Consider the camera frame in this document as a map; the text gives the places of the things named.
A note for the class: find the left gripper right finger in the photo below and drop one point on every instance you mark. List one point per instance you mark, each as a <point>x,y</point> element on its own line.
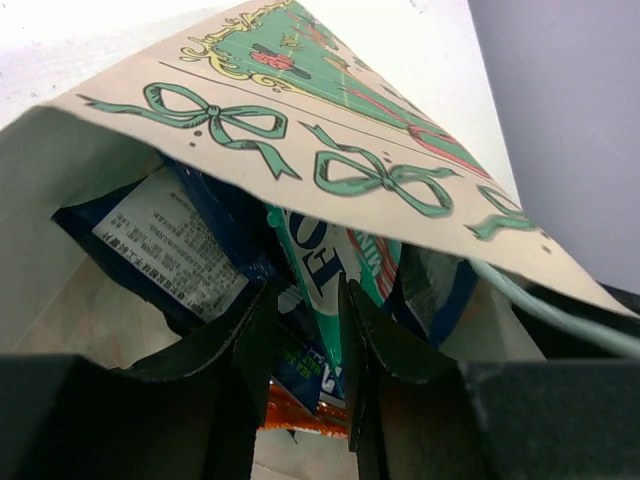
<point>415,413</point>

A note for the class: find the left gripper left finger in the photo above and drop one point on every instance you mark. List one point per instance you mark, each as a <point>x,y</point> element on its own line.
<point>189,411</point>

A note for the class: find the blue cookie snack packet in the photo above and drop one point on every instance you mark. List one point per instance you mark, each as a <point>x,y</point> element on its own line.
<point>192,246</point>

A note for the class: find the green mint snack packet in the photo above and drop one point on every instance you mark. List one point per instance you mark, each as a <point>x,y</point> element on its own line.
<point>320,254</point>

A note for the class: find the green printed paper bag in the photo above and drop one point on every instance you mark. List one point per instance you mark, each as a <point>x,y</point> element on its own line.
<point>261,95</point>

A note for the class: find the orange snack packet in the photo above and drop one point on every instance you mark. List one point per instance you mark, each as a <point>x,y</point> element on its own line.
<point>285,412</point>

